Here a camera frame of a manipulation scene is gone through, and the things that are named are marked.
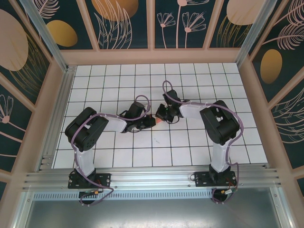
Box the thin black right gripper wire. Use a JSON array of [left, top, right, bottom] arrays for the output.
[[165, 115, 181, 124]]

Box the grey metal sheet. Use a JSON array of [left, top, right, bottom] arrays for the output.
[[14, 199, 294, 228]]

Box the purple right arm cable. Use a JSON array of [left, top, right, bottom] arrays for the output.
[[162, 80, 244, 205]]

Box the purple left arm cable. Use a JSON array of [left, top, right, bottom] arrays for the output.
[[71, 95, 151, 207]]

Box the aluminium side rail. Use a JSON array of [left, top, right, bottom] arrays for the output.
[[37, 66, 77, 172]]

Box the aluminium corner post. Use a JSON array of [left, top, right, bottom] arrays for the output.
[[19, 0, 70, 72], [235, 0, 283, 66]]

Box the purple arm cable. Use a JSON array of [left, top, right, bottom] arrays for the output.
[[71, 95, 151, 207], [162, 80, 244, 205]]

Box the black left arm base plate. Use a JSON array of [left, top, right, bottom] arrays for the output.
[[67, 172, 112, 190]]

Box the long aluminium base rail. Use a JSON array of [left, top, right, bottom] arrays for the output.
[[22, 166, 284, 191]]

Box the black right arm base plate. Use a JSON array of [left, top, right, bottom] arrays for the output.
[[193, 171, 238, 187]]

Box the yellow connector with wires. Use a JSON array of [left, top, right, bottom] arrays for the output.
[[219, 188, 238, 196], [79, 189, 105, 197]]

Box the slotted metal cable tray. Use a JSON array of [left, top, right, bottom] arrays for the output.
[[33, 192, 274, 200]]

